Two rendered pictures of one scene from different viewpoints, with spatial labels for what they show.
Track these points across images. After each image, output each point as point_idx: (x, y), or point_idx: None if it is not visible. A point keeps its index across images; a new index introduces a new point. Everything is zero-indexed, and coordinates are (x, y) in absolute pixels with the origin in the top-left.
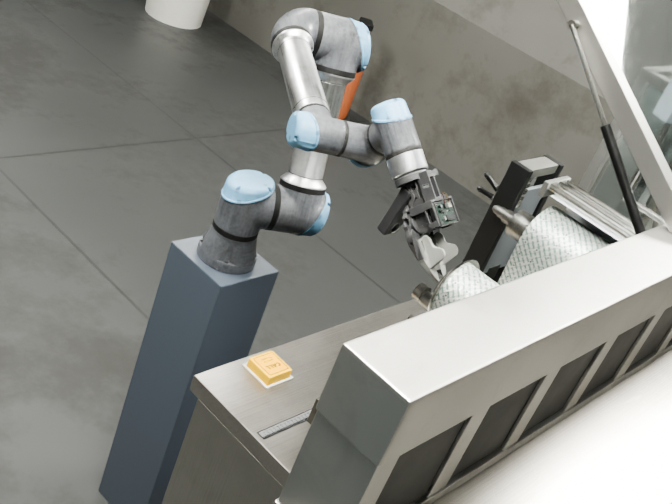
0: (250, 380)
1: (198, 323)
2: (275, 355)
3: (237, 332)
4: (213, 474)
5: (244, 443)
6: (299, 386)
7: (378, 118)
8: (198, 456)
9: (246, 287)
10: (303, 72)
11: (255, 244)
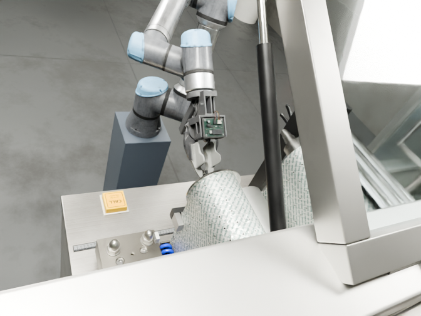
0: (97, 207)
1: (119, 160)
2: (122, 194)
3: (146, 169)
4: (64, 257)
5: (67, 249)
6: (129, 218)
7: (181, 43)
8: (62, 242)
9: (146, 146)
10: (162, 8)
11: (156, 122)
